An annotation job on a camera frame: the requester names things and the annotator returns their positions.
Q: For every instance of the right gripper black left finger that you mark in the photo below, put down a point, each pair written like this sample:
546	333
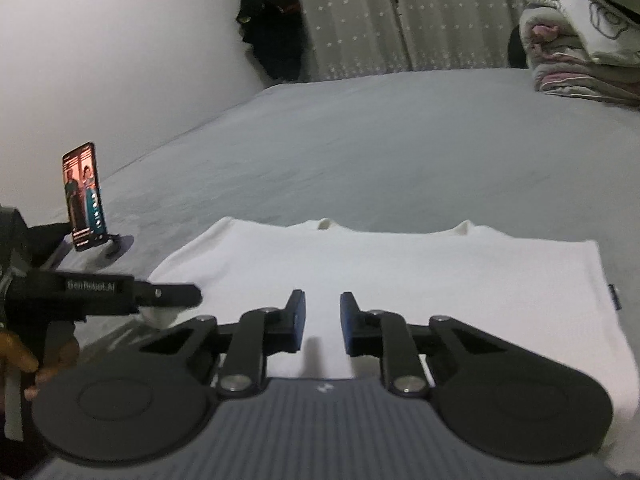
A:
248	343

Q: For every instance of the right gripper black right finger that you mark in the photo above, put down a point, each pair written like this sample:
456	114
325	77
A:
384	336

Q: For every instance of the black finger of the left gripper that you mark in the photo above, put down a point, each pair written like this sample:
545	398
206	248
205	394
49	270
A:
166	295

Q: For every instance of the white t-shirt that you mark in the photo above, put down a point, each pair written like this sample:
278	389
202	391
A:
546	296

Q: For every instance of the person's left hand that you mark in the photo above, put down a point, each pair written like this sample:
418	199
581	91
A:
15	353

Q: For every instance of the black phone stand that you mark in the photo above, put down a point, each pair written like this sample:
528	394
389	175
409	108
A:
117	246

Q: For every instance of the smartphone with lit screen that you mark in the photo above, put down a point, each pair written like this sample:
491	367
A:
83	197

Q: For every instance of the grey bed blanket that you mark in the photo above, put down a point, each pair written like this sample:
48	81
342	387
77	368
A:
411	152

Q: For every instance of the black hanging garment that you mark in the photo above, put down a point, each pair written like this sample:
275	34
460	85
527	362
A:
274	30

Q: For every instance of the grey star-patterned curtain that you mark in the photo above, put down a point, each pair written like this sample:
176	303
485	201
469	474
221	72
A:
354	38

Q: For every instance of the folded pink white quilt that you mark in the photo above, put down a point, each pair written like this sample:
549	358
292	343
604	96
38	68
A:
581	49

